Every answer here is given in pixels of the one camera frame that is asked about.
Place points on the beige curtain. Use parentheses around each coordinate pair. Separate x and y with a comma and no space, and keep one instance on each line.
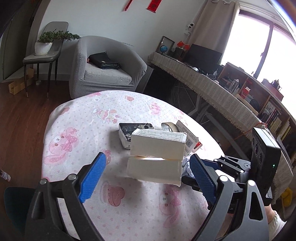
(213,25)

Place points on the potted bonsai white pot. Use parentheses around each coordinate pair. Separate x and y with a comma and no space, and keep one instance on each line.
(46,39)

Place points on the framed picture with globe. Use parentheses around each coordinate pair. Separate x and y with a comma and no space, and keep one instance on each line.
(165,45)

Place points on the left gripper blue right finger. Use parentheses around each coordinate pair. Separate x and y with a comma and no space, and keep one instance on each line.
(218,191)

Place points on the black tracking camera box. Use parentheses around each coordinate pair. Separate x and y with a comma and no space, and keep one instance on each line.
(264,162)

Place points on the grey armchair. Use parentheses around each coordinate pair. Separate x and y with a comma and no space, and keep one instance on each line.
(86,78)

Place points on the brown packing tape roll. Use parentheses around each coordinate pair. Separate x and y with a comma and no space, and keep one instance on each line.
(170,127)

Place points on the torn white card packaging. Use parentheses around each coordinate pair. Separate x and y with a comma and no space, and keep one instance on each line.
(192,143)

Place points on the white security camera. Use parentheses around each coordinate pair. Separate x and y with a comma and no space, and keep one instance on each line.
(189,28)

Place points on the pink cartoon tablecloth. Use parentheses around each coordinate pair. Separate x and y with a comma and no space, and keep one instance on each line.
(122,208)

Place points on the black handbag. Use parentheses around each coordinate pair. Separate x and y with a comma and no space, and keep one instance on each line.
(102,61)

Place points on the grey dining chair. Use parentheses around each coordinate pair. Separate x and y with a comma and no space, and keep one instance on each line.
(52,56)

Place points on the red scroll right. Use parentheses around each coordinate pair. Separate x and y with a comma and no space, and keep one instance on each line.
(153,5)

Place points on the wooden bookshelf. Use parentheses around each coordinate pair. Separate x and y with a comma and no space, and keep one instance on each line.
(264,103)

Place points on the paper ball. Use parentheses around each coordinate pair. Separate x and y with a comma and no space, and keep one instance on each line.
(186,170)

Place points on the cream sweater forearm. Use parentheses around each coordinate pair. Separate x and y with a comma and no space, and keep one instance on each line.
(275,223)

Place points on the cardboard box on floor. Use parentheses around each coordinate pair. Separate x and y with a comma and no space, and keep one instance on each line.
(18,84)

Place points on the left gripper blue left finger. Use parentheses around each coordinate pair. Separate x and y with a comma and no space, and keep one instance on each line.
(76,189)

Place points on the black monitor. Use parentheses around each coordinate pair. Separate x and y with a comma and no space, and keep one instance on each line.
(203,58)

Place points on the white cardboard box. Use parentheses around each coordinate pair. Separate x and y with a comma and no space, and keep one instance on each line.
(156,156)

